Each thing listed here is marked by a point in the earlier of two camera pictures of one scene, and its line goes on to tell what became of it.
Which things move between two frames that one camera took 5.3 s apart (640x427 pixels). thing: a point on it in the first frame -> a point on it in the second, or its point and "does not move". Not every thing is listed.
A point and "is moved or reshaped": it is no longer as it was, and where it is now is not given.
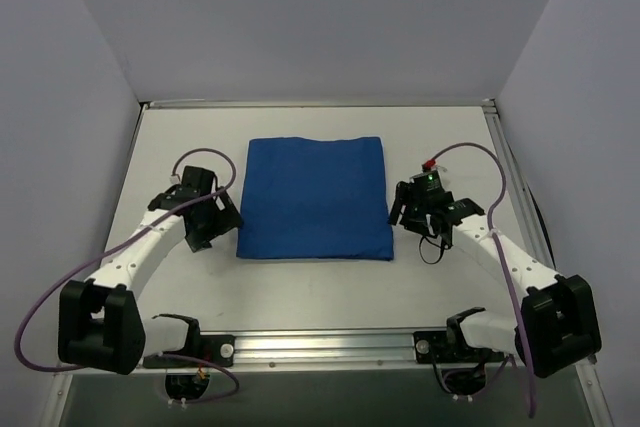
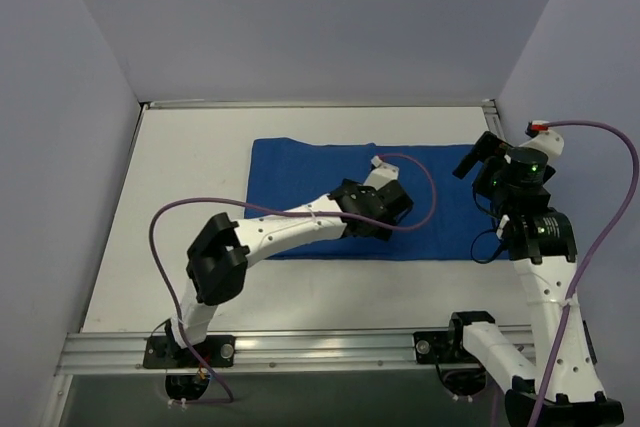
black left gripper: x=212 y=226 -> x=392 y=202
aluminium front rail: x=327 y=351 does not move
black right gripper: x=409 y=212 -> x=481 y=152
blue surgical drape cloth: x=315 y=199 is moved or reshaped
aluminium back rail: x=321 y=103 does not move
